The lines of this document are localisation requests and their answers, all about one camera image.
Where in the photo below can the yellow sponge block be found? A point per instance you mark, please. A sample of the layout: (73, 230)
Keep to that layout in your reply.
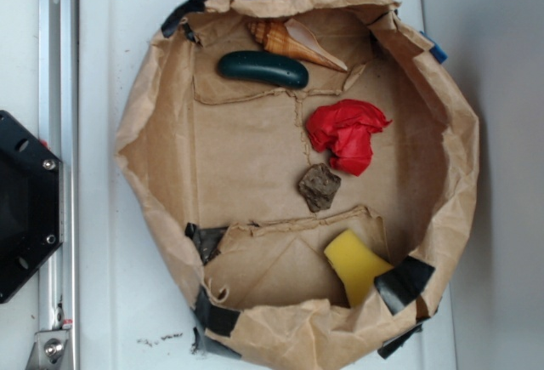
(355, 265)

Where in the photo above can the aluminium extrusion rail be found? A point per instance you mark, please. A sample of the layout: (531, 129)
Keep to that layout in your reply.
(58, 81)

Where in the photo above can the spiral brown seashell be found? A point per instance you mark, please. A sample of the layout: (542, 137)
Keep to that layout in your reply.
(294, 40)

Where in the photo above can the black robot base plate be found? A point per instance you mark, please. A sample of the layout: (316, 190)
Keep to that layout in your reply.
(30, 205)

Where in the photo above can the brown rough rock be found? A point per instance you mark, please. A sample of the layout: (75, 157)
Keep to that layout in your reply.
(318, 186)

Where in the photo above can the black tape lower right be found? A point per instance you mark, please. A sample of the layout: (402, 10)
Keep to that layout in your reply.
(402, 284)

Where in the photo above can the black tape bottom right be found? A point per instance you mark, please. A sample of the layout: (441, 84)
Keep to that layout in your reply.
(392, 345)

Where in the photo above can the metal corner bracket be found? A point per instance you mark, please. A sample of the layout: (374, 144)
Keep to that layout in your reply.
(51, 350)

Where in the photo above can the blue tape piece right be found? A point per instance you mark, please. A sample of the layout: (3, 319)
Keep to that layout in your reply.
(436, 51)

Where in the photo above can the black tape bottom left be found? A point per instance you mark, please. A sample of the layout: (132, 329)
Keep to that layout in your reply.
(216, 319)

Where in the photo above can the black tape top left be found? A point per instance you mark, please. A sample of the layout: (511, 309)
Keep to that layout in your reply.
(178, 18)

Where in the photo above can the brown paper bag tray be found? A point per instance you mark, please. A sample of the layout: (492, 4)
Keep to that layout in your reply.
(199, 148)

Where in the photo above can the black tape inner left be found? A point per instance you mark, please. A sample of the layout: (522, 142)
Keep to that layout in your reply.
(205, 240)

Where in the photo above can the dark green oblong stone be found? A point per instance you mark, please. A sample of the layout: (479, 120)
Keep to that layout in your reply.
(264, 67)

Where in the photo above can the black tape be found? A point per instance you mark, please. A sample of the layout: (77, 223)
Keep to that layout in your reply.
(205, 240)
(402, 284)
(392, 345)
(216, 319)
(178, 18)

